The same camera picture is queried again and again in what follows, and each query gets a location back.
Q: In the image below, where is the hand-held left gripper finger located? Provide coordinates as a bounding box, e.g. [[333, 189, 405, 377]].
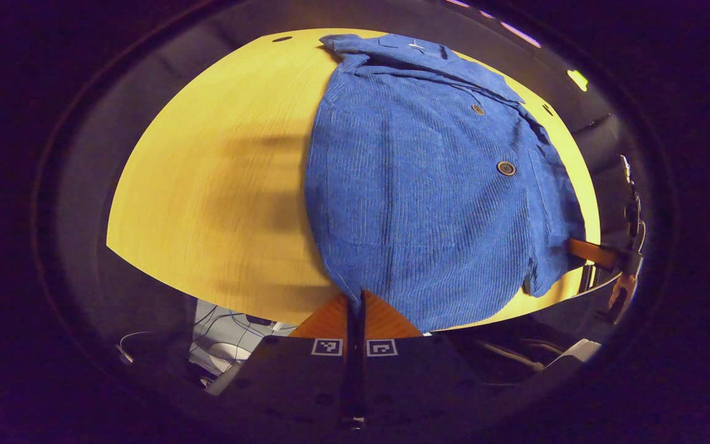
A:
[[356, 289, 505, 428], [207, 290, 356, 427]]

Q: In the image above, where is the light grey object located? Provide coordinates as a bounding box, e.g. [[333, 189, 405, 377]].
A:
[[543, 337, 603, 372]]

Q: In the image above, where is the blue corduroy jacket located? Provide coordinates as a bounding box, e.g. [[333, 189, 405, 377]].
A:
[[303, 33, 587, 334]]

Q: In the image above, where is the bundle of floor cables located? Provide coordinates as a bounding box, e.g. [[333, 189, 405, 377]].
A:
[[190, 298, 298, 378]]

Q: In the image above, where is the thin white floor cable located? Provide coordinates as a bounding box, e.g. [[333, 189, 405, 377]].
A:
[[116, 331, 153, 366]]

